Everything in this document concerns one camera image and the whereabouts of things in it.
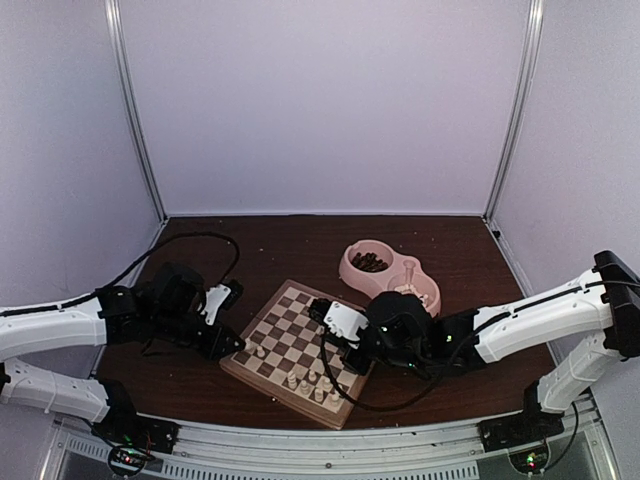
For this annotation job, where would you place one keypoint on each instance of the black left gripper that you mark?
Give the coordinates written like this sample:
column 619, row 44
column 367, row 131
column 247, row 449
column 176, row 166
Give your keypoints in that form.
column 217, row 346

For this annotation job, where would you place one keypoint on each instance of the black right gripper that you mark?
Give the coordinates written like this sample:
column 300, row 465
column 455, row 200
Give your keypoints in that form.
column 361, row 367

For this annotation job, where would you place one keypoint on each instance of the white rook piece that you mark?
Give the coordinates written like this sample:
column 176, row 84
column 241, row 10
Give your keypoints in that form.
column 334, row 399

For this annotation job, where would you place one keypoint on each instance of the white bishop piece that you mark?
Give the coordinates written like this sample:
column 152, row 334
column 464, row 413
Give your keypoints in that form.
column 303, row 387

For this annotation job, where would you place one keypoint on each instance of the pink double bowl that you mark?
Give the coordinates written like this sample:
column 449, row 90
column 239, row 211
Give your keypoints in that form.
column 402, row 269

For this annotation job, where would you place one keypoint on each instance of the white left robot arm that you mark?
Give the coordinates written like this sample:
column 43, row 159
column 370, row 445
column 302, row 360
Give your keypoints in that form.
column 175, row 307

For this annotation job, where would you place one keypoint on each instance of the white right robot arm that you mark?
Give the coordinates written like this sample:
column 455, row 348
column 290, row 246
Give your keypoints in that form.
column 602, row 304

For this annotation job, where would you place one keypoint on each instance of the wooden chess board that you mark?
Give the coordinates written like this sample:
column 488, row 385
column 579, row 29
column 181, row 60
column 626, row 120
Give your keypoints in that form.
column 291, row 341

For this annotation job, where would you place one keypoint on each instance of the white chess pieces pile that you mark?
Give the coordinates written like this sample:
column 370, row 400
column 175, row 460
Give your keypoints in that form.
column 411, row 289

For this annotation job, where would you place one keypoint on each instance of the dark chess pieces pile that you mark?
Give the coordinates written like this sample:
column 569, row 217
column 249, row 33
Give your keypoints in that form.
column 369, row 263

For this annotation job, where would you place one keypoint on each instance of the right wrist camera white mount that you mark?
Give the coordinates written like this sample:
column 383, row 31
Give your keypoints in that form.
column 341, row 321

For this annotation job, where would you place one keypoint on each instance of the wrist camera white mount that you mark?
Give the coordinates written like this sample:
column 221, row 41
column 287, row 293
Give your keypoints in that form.
column 341, row 321
column 221, row 297

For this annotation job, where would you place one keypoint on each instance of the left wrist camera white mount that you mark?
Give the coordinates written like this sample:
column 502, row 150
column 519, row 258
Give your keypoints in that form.
column 221, row 297

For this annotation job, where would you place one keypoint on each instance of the front aluminium rail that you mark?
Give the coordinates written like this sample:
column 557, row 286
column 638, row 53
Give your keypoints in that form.
column 451, row 450

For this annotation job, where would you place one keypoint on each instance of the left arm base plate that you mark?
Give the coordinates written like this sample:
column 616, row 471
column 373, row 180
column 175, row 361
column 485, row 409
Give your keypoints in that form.
column 145, row 433

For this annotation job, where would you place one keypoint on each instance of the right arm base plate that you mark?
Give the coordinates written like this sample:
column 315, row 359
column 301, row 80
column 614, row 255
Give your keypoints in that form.
column 518, row 429

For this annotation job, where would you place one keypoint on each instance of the right aluminium frame post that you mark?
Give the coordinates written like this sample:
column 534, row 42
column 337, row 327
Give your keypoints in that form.
column 526, row 73

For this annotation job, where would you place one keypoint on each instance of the aluminium frame post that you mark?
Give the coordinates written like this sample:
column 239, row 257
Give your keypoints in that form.
column 116, row 32
column 526, row 73

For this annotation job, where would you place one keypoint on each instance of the left aluminium frame post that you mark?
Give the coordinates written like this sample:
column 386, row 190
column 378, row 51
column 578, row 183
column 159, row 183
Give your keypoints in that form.
column 116, row 32

